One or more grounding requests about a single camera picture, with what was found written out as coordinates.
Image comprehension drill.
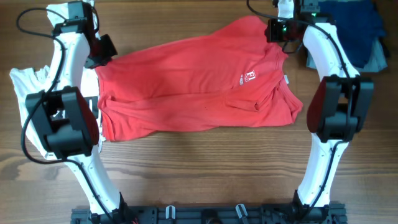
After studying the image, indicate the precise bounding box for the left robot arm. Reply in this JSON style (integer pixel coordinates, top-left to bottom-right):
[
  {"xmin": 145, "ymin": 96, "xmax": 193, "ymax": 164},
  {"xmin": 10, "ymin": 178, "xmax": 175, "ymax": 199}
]
[{"xmin": 21, "ymin": 1, "xmax": 137, "ymax": 223}]

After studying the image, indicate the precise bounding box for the folded navy blue shirt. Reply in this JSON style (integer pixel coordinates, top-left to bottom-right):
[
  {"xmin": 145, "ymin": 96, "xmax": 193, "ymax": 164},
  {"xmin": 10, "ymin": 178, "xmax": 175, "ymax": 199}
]
[{"xmin": 318, "ymin": 0, "xmax": 387, "ymax": 69}]

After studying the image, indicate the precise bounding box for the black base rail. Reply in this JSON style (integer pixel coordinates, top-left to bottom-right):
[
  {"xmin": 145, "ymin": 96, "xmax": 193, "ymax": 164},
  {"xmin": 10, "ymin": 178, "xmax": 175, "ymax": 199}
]
[{"xmin": 70, "ymin": 203, "xmax": 348, "ymax": 224}]

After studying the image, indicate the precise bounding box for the white t-shirt black logo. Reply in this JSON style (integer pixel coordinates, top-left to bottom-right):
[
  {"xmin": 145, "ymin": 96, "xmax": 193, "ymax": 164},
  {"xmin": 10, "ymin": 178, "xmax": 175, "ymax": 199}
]
[{"xmin": 10, "ymin": 3, "xmax": 105, "ymax": 160}]

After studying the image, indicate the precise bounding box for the left black cable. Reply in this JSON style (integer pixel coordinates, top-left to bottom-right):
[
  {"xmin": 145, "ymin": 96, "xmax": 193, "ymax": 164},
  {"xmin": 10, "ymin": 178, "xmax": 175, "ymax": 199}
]
[{"xmin": 16, "ymin": 6, "xmax": 118, "ymax": 224}]

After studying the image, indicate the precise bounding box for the red t-shirt white print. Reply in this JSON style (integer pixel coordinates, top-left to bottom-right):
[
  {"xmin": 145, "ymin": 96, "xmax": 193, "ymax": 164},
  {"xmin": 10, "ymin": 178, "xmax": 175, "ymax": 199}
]
[{"xmin": 96, "ymin": 16, "xmax": 303, "ymax": 141}]

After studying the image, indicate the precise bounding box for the right black cable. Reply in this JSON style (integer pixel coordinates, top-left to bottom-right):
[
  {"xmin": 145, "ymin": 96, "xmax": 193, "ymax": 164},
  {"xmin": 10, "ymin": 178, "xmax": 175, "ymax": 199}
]
[{"xmin": 246, "ymin": 0, "xmax": 354, "ymax": 218}]

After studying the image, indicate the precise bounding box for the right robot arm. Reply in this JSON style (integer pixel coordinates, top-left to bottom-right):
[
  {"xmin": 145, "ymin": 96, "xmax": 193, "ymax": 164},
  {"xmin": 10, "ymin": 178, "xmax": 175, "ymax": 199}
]
[{"xmin": 266, "ymin": 0, "xmax": 374, "ymax": 223}]

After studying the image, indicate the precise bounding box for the folded light grey garment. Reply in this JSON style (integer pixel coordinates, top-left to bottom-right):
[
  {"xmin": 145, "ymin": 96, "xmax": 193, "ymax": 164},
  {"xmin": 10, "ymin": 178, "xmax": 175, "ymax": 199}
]
[{"xmin": 304, "ymin": 35, "xmax": 387, "ymax": 77}]

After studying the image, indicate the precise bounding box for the black cable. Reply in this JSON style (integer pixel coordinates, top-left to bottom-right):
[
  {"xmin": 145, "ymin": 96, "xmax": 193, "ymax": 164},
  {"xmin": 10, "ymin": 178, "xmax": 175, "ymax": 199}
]
[
  {"xmin": 246, "ymin": 0, "xmax": 354, "ymax": 218},
  {"xmin": 16, "ymin": 6, "xmax": 118, "ymax": 224}
]

